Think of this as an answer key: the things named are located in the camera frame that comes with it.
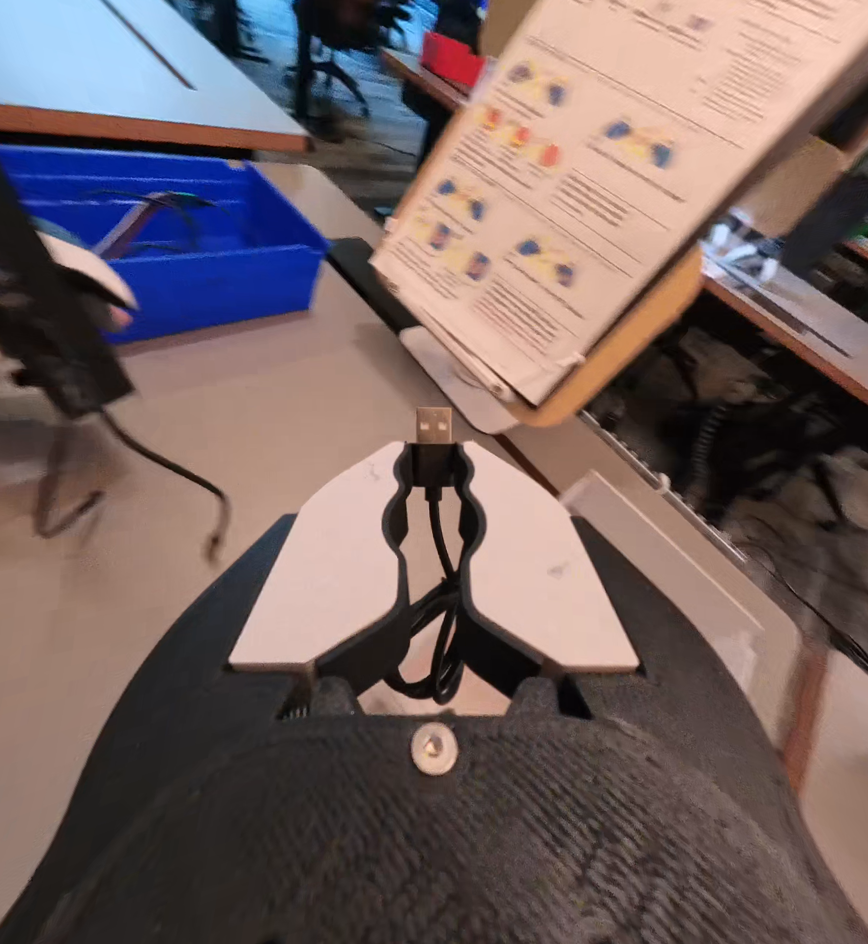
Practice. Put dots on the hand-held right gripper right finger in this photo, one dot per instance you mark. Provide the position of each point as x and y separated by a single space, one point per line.
544 582

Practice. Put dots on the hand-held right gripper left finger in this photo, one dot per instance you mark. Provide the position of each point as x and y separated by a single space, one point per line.
331 575

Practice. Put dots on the adjoining grey desk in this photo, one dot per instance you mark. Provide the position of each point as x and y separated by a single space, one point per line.
685 575

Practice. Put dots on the white desk with brown edge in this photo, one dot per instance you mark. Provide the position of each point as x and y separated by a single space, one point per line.
73 66

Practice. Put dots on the cluttered brown-edged desk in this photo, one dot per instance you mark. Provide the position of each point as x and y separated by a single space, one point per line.
810 324

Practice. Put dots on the person's left hand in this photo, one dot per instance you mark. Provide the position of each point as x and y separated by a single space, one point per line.
121 318

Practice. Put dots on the blue plastic bin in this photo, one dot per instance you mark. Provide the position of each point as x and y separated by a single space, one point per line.
242 287

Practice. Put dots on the white stand base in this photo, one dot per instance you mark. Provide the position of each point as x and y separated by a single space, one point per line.
456 383

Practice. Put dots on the black flat plate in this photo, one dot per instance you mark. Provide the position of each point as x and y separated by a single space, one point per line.
367 280

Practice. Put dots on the black office chair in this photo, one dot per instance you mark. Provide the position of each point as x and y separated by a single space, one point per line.
331 66

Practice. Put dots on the wooden board with instruction sheet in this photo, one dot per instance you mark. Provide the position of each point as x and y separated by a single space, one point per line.
589 221

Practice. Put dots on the red plastic bin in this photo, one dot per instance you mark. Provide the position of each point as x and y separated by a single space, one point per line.
452 59

